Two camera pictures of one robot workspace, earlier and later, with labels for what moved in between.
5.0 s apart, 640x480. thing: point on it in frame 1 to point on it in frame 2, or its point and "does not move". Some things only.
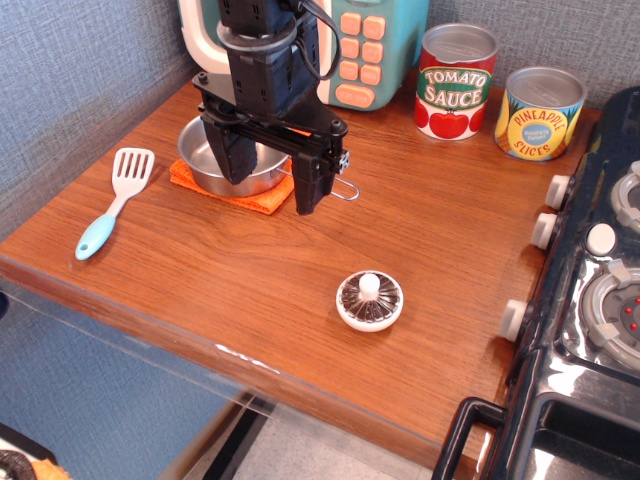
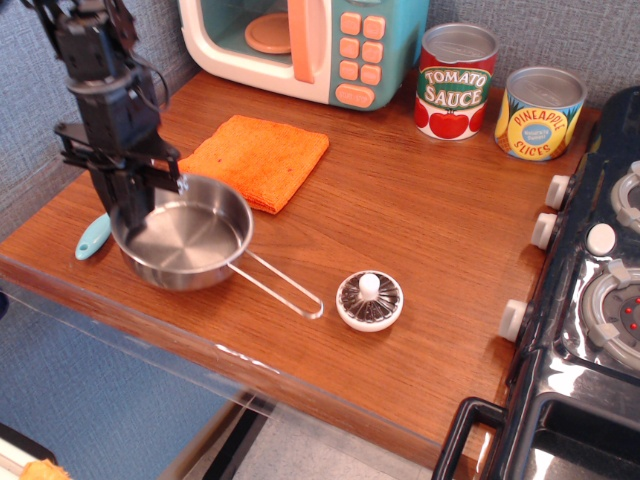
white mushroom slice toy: x=369 y=301 does not move
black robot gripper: x=277 y=103 to x=120 y=125
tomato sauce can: x=454 y=80 does not move
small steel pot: x=271 y=168 to x=194 y=237
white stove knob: x=512 y=319 does not move
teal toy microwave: x=382 y=49 does not move
